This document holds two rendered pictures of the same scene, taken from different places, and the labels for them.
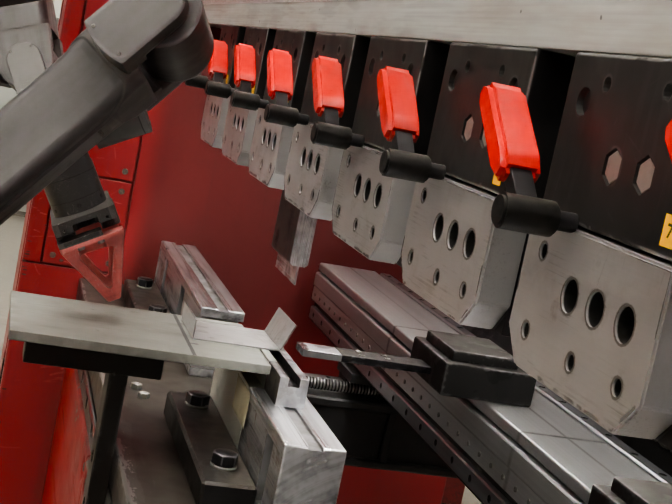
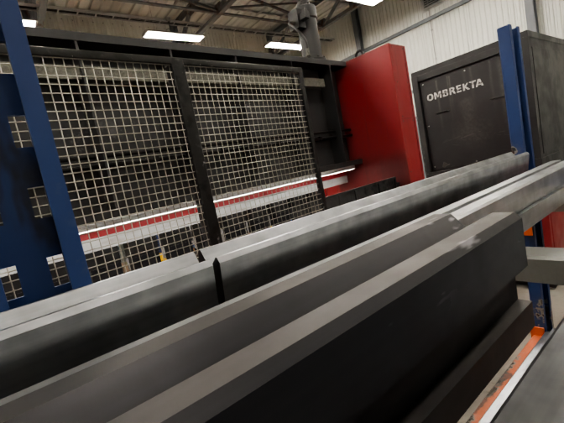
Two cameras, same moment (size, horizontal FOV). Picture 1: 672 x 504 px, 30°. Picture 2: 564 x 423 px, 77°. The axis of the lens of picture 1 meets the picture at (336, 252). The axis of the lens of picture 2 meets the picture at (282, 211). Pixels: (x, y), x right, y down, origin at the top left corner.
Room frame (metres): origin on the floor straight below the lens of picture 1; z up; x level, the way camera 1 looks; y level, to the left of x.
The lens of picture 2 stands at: (0.28, -2.22, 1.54)
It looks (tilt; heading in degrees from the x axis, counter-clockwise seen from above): 6 degrees down; 64
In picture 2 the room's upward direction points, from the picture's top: 11 degrees counter-clockwise
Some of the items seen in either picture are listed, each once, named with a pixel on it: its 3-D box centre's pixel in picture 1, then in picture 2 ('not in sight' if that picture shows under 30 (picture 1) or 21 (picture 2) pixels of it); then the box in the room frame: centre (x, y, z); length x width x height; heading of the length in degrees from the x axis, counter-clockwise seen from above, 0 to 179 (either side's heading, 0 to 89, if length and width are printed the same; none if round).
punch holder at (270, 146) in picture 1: (309, 112); (278, 212); (1.37, 0.06, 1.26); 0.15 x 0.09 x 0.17; 16
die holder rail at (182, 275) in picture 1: (192, 302); not in sight; (1.88, 0.20, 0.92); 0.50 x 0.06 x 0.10; 16
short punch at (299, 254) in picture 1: (293, 233); not in sight; (1.35, 0.05, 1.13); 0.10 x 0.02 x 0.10; 16
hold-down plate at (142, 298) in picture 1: (147, 310); not in sight; (1.91, 0.27, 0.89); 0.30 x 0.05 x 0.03; 16
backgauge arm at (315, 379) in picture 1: (429, 423); not in sight; (1.88, -0.19, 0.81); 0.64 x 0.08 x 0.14; 106
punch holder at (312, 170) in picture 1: (356, 129); (257, 218); (1.18, 0.00, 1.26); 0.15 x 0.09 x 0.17; 16
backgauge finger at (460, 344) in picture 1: (411, 356); not in sight; (1.39, -0.11, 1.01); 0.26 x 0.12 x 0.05; 106
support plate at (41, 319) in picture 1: (135, 331); not in sight; (1.31, 0.19, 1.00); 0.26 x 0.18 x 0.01; 106
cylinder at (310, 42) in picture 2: not in sight; (305, 31); (1.89, 0.07, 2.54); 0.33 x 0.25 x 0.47; 16
